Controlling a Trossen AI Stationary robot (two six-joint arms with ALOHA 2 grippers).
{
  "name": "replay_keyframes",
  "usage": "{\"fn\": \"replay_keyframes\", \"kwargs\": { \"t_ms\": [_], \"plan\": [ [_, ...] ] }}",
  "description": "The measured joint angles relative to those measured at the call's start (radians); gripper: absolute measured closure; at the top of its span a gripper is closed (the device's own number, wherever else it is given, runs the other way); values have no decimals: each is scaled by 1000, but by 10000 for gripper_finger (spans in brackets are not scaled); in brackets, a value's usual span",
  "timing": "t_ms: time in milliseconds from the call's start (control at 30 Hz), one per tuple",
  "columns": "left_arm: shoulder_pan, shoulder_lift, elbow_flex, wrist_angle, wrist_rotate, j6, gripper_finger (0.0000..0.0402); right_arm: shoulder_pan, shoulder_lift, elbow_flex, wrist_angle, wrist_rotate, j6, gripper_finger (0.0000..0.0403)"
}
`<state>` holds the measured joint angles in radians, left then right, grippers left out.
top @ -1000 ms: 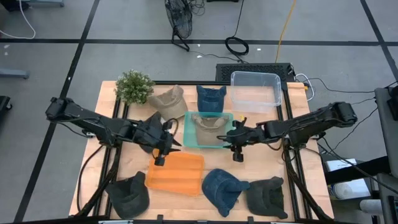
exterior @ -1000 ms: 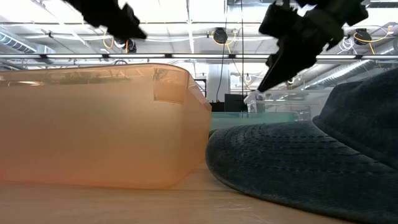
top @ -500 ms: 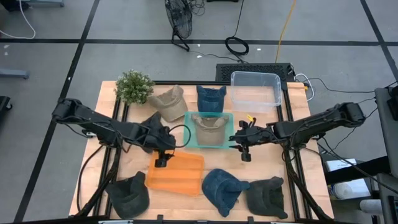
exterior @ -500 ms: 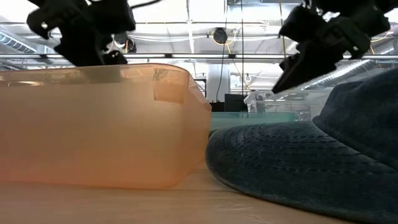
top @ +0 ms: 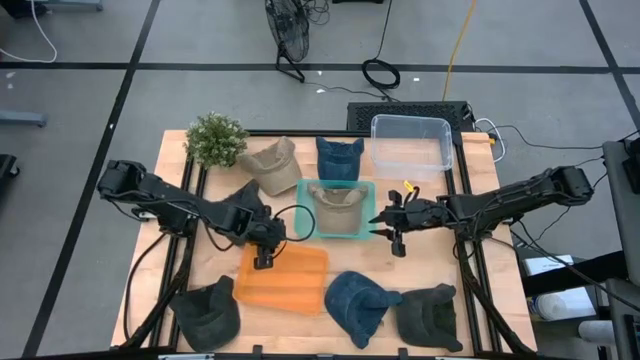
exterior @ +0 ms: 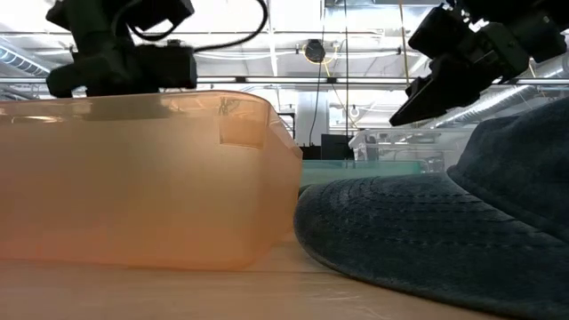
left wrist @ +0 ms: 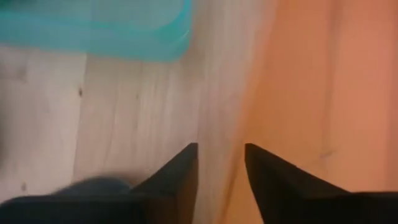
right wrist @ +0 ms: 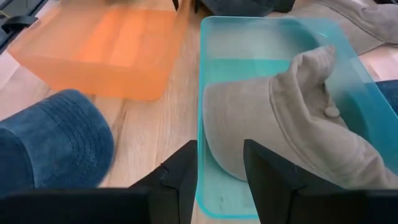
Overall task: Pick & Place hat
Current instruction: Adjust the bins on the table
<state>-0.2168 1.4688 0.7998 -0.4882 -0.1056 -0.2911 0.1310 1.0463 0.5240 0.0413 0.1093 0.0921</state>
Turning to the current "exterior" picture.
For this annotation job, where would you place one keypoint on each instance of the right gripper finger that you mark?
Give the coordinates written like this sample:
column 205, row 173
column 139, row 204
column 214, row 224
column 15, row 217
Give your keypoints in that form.
column 427, row 104

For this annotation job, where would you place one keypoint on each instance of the dark blue denim cap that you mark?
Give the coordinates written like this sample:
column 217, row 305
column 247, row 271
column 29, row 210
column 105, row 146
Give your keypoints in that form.
column 422, row 231

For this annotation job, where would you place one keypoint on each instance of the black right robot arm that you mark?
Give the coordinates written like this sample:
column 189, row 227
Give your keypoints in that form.
column 547, row 26

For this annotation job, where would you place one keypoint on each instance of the clear plastic bin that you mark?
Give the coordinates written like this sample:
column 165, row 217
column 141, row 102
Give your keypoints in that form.
column 400, row 146

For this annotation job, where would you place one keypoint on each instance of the green translucent plastic bin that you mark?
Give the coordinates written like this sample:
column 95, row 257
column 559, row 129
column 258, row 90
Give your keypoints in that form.
column 355, row 171

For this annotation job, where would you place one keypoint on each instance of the black computer case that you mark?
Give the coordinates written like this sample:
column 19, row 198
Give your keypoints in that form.
column 335, row 146

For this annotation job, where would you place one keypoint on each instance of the orange translucent plastic bin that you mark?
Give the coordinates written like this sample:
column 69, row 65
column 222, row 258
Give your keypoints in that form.
column 133, row 186

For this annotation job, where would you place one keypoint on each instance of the silver ceiling duct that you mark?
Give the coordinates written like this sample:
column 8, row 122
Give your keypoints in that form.
column 22, row 62
column 502, row 100

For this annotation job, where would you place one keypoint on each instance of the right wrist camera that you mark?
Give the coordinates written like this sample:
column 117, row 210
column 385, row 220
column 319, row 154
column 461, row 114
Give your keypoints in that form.
column 440, row 31

